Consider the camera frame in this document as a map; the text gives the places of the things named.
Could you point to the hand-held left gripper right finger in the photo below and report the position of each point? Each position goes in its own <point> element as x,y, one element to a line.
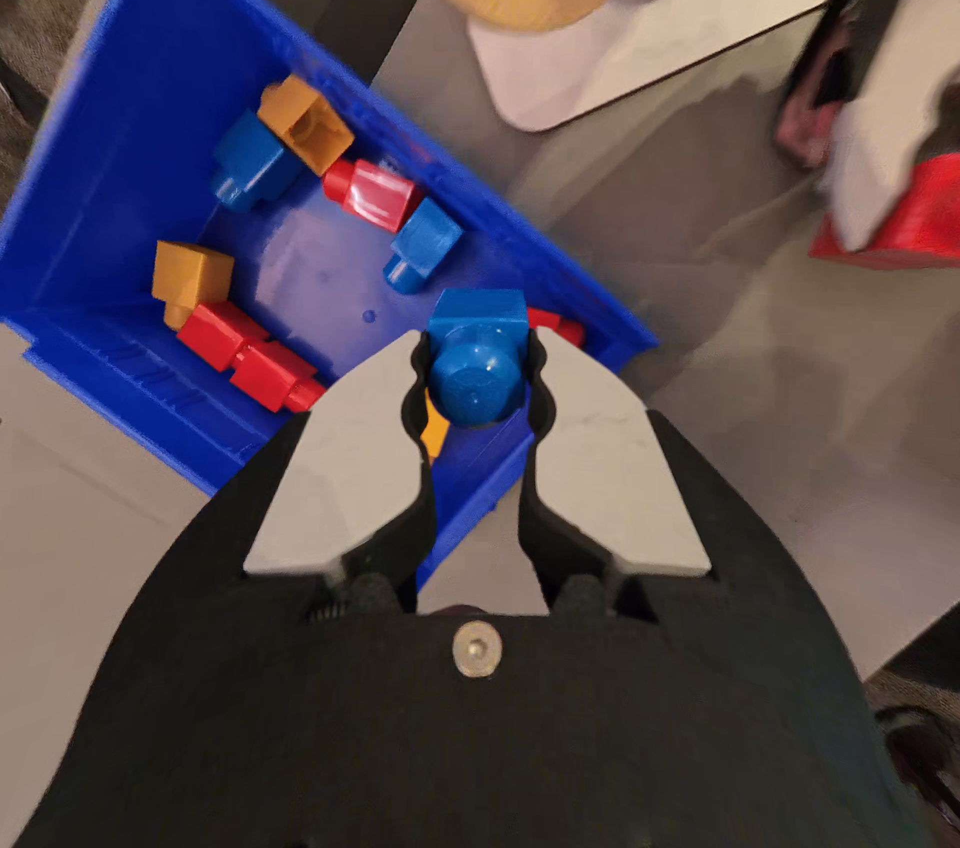
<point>615,481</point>

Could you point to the wooden book stand white base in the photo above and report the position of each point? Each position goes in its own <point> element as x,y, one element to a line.
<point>675,23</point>

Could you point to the red toy block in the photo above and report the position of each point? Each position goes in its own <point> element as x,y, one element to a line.
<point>922,218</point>

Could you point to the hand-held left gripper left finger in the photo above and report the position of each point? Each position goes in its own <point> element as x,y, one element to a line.
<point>345,481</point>

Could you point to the blue plastic bin with tag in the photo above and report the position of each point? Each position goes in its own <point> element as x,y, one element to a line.
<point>135,151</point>

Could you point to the grey desk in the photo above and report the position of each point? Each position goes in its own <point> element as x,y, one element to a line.
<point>750,376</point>

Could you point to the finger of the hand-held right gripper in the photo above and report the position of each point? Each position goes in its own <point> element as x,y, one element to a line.
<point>877,136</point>

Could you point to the pile of toy blocks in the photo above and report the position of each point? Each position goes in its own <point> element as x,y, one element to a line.
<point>255,158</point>

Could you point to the blue toy block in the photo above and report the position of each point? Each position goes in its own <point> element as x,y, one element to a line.
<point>476,353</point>

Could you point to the person's right hand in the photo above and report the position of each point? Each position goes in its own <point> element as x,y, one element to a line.
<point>810,113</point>

